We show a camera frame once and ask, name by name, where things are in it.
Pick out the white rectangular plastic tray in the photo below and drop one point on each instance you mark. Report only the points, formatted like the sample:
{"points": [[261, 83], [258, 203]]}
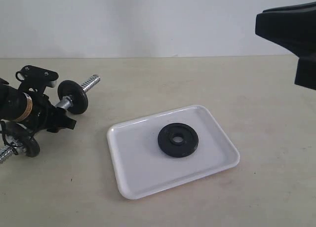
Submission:
{"points": [[141, 168]]}

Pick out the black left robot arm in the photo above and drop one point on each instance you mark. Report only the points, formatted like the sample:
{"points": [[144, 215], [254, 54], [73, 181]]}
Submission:
{"points": [[29, 106]]}

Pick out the chrome spinlock collar nut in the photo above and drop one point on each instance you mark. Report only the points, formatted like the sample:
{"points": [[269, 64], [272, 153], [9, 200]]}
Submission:
{"points": [[15, 146]]}

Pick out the black weight plate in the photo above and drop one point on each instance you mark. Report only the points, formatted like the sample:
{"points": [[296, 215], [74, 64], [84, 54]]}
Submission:
{"points": [[72, 97], [22, 139], [178, 140]]}

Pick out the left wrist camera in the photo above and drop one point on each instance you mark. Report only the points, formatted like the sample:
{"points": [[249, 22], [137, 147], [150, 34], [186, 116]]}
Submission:
{"points": [[36, 78]]}

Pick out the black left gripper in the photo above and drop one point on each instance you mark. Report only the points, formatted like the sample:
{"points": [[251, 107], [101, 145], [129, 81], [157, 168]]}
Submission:
{"points": [[42, 115]]}

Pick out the chrome threaded dumbbell bar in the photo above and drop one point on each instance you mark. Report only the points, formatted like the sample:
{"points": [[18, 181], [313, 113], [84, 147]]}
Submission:
{"points": [[4, 153]]}

